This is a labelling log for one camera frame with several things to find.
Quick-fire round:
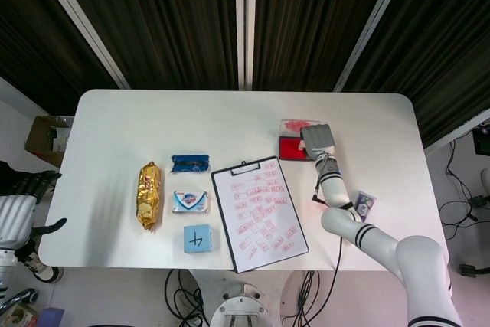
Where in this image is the light blue foam cube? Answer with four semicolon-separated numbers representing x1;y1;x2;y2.
183;224;214;255

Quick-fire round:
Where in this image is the red ink pad case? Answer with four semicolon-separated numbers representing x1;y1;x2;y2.
278;119;322;162

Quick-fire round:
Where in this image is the dark pleated curtain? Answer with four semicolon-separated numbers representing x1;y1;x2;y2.
0;0;490;150

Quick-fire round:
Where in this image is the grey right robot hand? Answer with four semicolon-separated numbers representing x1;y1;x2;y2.
299;123;337;162

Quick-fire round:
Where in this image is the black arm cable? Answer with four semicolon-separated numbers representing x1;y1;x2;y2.
312;156;344;273

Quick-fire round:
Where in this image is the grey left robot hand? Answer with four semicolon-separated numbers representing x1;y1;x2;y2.
0;171;69;250

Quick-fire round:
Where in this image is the brown cardboard box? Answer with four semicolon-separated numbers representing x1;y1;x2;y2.
24;115;74;169

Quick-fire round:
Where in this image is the printed paper bag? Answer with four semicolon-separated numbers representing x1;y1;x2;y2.
0;302;39;327

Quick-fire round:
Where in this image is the white blue soap bar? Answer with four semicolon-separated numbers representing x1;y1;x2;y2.
171;189;212;214

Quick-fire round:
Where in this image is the purple white toothpaste tube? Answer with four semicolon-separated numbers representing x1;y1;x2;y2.
352;190;378;223

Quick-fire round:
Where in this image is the black white sneaker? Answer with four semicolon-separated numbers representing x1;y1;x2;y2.
22;256;64;284

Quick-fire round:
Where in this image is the white stamped paper sheet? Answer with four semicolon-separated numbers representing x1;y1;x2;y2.
214;159;307;271

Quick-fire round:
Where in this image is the gold snack bag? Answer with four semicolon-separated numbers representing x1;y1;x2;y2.
137;161;165;231

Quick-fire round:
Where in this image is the silver bar with blue wheel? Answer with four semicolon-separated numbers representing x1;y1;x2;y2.
0;288;39;311

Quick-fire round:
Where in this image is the black clipboard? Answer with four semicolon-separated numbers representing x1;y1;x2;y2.
211;155;310;274

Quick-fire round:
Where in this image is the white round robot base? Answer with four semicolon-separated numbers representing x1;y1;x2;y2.
209;283;271;327

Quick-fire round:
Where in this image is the purple foam block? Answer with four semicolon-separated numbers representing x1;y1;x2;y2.
40;307;64;327

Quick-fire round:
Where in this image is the black floor cable bundle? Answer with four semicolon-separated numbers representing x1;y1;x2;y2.
438;139;490;228
164;269;215;327
281;269;345;327

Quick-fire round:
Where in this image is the blue foil packet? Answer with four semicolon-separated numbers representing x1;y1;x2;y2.
170;153;211;174

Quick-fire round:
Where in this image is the white metal frame post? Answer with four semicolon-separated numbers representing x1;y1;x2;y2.
333;0;417;93
234;0;257;90
30;0;129;90

